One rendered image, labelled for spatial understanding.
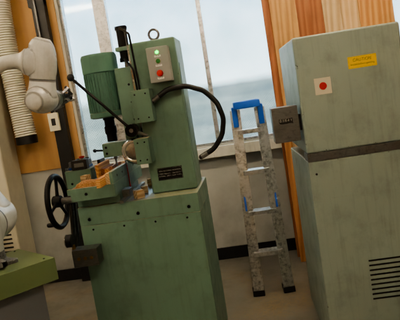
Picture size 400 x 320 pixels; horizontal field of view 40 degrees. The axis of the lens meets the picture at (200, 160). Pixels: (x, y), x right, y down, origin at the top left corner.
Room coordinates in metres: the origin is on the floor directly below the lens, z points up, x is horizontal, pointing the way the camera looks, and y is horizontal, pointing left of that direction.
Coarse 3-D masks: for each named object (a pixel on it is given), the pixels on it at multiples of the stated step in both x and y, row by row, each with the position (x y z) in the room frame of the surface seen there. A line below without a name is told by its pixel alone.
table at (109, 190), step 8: (136, 168) 2.92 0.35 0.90; (136, 176) 2.89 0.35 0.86; (112, 184) 2.45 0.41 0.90; (120, 184) 2.56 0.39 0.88; (128, 184) 2.71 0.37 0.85; (72, 192) 2.47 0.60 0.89; (80, 192) 2.47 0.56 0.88; (88, 192) 2.46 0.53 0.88; (96, 192) 2.46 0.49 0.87; (104, 192) 2.45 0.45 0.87; (112, 192) 2.45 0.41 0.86; (120, 192) 2.53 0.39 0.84; (72, 200) 2.47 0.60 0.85; (80, 200) 2.47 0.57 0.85
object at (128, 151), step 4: (128, 140) 2.58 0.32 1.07; (132, 140) 2.57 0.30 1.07; (124, 144) 2.58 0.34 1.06; (128, 144) 2.58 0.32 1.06; (132, 144) 2.58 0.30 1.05; (124, 148) 2.58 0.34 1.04; (128, 148) 2.58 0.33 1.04; (132, 148) 2.57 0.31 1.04; (124, 152) 2.58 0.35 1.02; (128, 152) 2.58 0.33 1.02; (132, 152) 2.57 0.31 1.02; (124, 156) 2.58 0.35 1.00; (128, 156) 2.58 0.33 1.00; (132, 156) 2.58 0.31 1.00; (128, 160) 2.58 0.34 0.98; (132, 160) 2.58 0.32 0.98; (136, 160) 2.57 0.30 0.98
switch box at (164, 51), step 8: (152, 48) 2.52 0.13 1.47; (160, 48) 2.52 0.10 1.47; (168, 48) 2.55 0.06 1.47; (152, 56) 2.52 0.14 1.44; (168, 56) 2.52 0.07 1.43; (152, 64) 2.52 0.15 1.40; (168, 64) 2.51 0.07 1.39; (152, 72) 2.52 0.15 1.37; (168, 72) 2.51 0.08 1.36; (152, 80) 2.52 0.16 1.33; (160, 80) 2.52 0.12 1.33; (168, 80) 2.52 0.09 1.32
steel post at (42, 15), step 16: (32, 0) 3.94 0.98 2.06; (32, 16) 3.96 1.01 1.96; (48, 16) 4.01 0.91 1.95; (48, 32) 3.95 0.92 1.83; (64, 112) 3.97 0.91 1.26; (64, 128) 3.95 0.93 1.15; (64, 144) 3.96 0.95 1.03; (64, 160) 3.96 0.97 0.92; (64, 176) 3.96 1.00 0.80; (80, 224) 3.96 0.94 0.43; (80, 240) 3.96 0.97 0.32
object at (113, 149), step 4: (124, 140) 2.70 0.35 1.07; (104, 144) 2.70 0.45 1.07; (108, 144) 2.69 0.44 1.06; (112, 144) 2.69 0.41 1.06; (116, 144) 2.69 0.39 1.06; (120, 144) 2.69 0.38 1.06; (104, 148) 2.70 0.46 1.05; (108, 148) 2.69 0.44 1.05; (112, 148) 2.69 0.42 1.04; (116, 148) 2.69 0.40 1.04; (120, 148) 2.69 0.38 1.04; (104, 152) 2.70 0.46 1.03; (108, 152) 2.69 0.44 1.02; (112, 152) 2.69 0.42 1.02; (116, 152) 2.69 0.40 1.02; (120, 152) 2.69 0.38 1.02; (104, 156) 2.70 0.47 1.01; (108, 156) 2.69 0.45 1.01; (112, 156) 2.69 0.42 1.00; (116, 156) 2.72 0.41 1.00
